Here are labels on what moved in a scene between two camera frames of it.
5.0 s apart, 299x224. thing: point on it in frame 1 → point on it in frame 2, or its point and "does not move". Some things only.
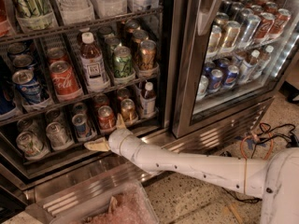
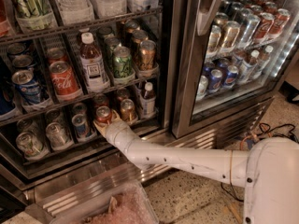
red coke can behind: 100,100 does not move
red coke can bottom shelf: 107,120 does not move
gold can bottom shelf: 127,109 does not move
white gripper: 116,141 → 116,129
